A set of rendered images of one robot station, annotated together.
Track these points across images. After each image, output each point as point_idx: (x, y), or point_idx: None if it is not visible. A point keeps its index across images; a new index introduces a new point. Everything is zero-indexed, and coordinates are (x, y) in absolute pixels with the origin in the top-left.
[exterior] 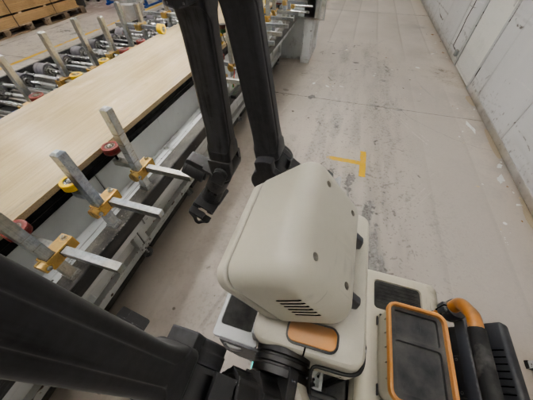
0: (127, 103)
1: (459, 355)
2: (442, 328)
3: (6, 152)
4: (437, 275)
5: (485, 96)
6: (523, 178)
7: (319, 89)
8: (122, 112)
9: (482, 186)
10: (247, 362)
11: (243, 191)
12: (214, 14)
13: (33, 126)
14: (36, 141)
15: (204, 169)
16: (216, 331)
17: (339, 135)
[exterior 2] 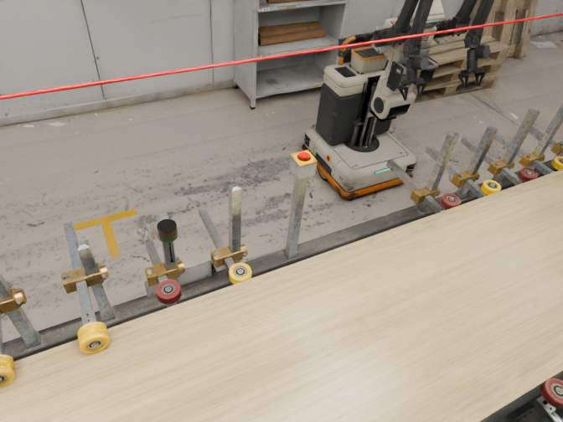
0: (410, 256)
1: (351, 54)
2: (354, 50)
3: (562, 258)
4: (225, 141)
5: None
6: (58, 107)
7: None
8: (423, 242)
9: (81, 132)
10: (386, 198)
11: None
12: None
13: (541, 290)
14: (532, 256)
15: (420, 54)
16: (436, 64)
17: (38, 269)
